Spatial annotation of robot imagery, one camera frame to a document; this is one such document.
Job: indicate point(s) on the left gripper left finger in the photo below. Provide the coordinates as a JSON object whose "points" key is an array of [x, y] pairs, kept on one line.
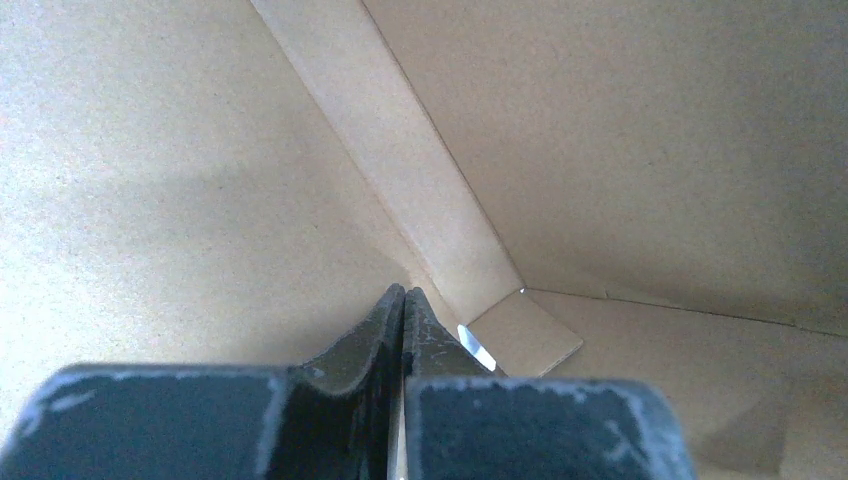
{"points": [[327, 418]]}

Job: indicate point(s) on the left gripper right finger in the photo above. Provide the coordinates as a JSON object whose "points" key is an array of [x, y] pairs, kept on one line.
{"points": [[463, 421]]}

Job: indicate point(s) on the brown cardboard box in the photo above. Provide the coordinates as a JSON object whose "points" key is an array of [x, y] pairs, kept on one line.
{"points": [[645, 189]]}

